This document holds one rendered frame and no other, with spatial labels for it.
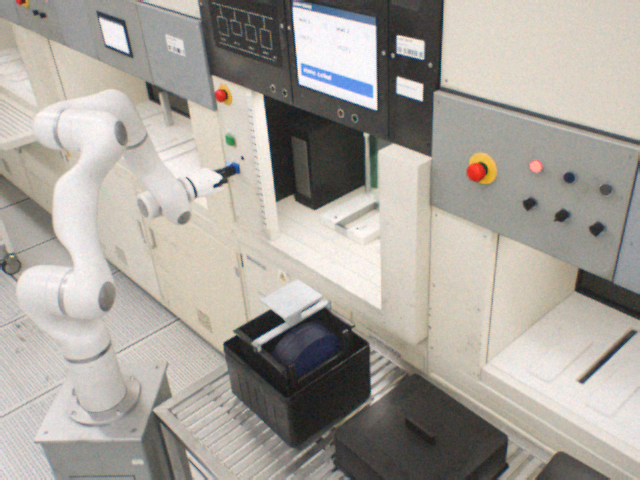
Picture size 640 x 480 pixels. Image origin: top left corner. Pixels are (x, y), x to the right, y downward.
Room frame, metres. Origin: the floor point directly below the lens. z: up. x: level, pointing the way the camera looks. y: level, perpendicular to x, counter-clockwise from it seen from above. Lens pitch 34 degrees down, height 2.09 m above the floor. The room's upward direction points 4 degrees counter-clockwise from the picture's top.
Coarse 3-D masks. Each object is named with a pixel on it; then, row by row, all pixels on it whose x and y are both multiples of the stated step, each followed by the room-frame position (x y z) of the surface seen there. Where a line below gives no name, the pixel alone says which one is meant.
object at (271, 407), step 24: (360, 336) 1.30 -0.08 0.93; (240, 360) 1.25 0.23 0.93; (360, 360) 1.25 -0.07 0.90; (240, 384) 1.27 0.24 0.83; (264, 384) 1.17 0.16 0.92; (312, 384) 1.15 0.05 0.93; (336, 384) 1.20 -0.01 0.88; (360, 384) 1.25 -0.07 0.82; (264, 408) 1.19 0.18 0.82; (288, 408) 1.11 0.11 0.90; (312, 408) 1.15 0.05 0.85; (336, 408) 1.19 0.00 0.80; (288, 432) 1.11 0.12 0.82; (312, 432) 1.14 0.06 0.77
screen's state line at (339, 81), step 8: (304, 64) 1.68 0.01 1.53; (304, 72) 1.68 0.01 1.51; (312, 72) 1.65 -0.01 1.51; (320, 72) 1.63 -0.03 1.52; (328, 72) 1.61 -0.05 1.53; (320, 80) 1.63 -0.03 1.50; (328, 80) 1.61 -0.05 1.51; (336, 80) 1.59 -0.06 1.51; (344, 80) 1.56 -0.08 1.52; (352, 80) 1.54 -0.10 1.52; (344, 88) 1.56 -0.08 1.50; (352, 88) 1.54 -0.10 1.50; (360, 88) 1.52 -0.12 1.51; (368, 88) 1.50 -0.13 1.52; (368, 96) 1.50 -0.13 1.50
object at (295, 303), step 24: (288, 288) 1.33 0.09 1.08; (312, 288) 1.32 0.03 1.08; (288, 312) 1.23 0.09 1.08; (312, 312) 1.32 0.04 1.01; (336, 312) 1.34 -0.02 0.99; (240, 336) 1.28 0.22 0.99; (264, 336) 1.24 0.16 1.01; (264, 360) 1.22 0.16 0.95; (336, 360) 1.25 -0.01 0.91; (288, 384) 1.15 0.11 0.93
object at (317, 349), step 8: (328, 336) 1.26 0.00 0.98; (336, 336) 1.28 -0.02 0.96; (312, 344) 1.23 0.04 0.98; (320, 344) 1.25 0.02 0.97; (328, 344) 1.26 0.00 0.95; (336, 344) 1.28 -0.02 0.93; (304, 352) 1.22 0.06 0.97; (312, 352) 1.23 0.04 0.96; (320, 352) 1.25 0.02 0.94; (328, 352) 1.26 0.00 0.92; (336, 352) 1.28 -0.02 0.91; (296, 360) 1.20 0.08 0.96; (304, 360) 1.21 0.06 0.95; (312, 360) 1.23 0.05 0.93; (320, 360) 1.25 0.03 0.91; (296, 368) 1.20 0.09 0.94; (304, 368) 1.21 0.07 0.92; (312, 368) 1.23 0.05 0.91; (288, 376) 1.18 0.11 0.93
